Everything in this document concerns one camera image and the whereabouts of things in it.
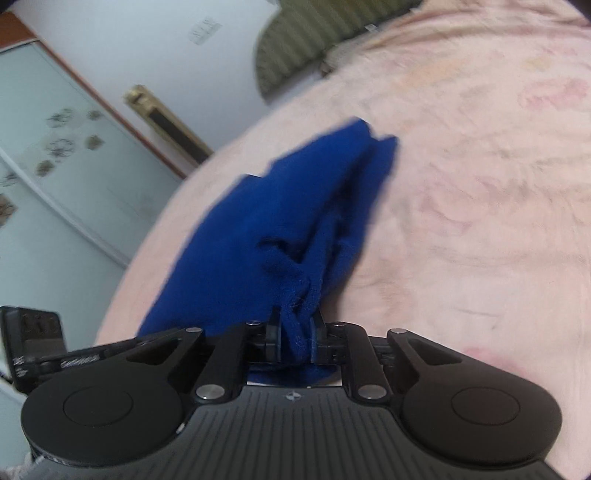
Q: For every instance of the brown wooden wardrobe trim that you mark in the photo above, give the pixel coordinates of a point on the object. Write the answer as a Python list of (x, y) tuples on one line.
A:
[(106, 106)]

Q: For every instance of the white wall socket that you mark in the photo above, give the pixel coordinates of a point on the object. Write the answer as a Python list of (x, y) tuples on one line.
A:
[(204, 30)]

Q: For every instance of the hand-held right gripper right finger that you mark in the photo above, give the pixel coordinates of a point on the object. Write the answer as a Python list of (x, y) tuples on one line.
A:
[(318, 339)]

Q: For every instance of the olive striped padded headboard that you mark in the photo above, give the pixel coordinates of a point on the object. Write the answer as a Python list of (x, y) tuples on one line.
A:
[(314, 41)]

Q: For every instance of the peach bed blanket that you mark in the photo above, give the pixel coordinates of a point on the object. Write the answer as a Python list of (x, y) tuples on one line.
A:
[(461, 207)]

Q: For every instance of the blue knit sweater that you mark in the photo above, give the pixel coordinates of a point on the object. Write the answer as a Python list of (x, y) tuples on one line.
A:
[(277, 207)]

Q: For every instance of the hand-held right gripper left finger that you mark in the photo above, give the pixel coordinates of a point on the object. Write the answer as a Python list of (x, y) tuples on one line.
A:
[(275, 337)]

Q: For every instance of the gold tower fan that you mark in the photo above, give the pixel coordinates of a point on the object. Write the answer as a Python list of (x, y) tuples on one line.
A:
[(168, 127)]

